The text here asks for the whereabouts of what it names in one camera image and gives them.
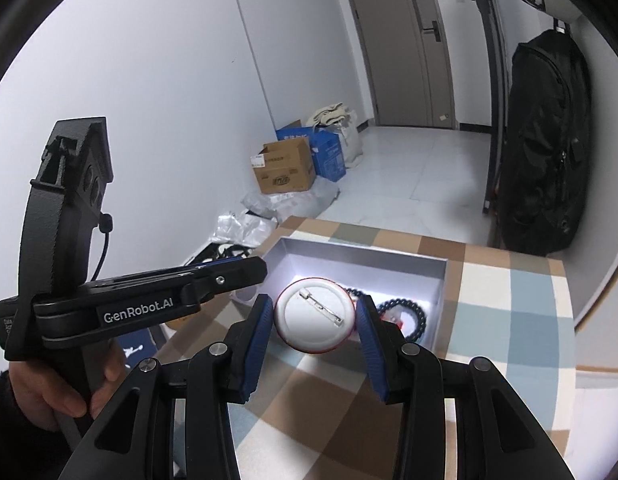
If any black metal stand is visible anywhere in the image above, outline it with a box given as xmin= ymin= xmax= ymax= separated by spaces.
xmin=473 ymin=0 xmax=508 ymax=214

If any blue cardboard box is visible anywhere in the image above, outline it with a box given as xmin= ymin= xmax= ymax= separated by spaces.
xmin=276 ymin=127 xmax=346 ymax=182

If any grey cardboard phone box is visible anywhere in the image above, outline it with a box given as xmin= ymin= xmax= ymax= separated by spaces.
xmin=230 ymin=236 xmax=448 ymax=350

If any blue jordan shoe box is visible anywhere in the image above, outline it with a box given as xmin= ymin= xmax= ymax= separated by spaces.
xmin=117 ymin=325 xmax=167 ymax=370

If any person's left hand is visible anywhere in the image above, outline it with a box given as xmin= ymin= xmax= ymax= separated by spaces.
xmin=8 ymin=341 xmax=128 ymax=432

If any beige bag of clothes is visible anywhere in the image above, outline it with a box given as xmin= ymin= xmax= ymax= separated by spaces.
xmin=304 ymin=103 xmax=363 ymax=169

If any checkered table mat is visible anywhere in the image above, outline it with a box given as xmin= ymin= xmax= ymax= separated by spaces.
xmin=159 ymin=218 xmax=576 ymax=479

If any brown cardboard box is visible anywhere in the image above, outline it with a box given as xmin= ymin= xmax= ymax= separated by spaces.
xmin=250 ymin=136 xmax=316 ymax=194

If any white plastic parcel bag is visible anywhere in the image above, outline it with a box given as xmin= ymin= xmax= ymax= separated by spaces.
xmin=209 ymin=210 xmax=277 ymax=248

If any white pin badge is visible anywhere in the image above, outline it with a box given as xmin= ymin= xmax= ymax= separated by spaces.
xmin=274 ymin=278 xmax=356 ymax=354

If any grey plastic parcel bag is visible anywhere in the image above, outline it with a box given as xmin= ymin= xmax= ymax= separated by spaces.
xmin=242 ymin=177 xmax=340 ymax=224

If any black backpack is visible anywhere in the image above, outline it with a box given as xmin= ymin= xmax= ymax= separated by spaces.
xmin=498 ymin=29 xmax=592 ymax=256

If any grey door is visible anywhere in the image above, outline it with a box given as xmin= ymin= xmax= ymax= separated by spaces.
xmin=349 ymin=0 xmax=456 ymax=129

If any black bead bracelet red badge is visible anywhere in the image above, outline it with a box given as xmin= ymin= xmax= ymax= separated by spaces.
xmin=376 ymin=298 xmax=427 ymax=342

